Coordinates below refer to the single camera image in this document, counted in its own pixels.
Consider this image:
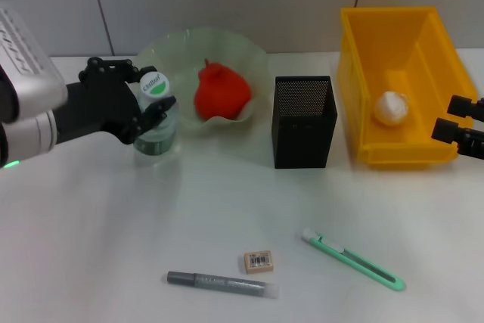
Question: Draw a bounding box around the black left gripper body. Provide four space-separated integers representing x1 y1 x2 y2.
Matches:
52 80 143 146

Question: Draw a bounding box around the clear green-label water bottle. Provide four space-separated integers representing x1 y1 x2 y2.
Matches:
132 71 182 169

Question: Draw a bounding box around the white paper ball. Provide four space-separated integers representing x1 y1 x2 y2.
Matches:
373 90 411 127

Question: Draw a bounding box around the red-orange orange fruit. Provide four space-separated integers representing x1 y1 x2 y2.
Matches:
194 58 252 120

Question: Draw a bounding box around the green utility knife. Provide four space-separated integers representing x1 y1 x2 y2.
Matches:
300 227 407 293

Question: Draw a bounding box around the beige eraser with barcode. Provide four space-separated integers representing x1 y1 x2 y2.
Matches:
244 249 274 275

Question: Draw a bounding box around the pale green glass fruit bowl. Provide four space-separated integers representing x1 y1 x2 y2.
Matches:
135 26 270 137

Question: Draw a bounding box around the black mesh pen holder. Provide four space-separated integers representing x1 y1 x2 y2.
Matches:
271 75 338 169

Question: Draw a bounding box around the grey marker pen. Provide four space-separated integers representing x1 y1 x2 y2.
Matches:
166 270 281 300

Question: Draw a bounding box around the yellow plastic bin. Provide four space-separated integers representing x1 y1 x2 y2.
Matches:
337 5 479 171

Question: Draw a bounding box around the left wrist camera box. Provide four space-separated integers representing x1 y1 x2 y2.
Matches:
0 8 70 124

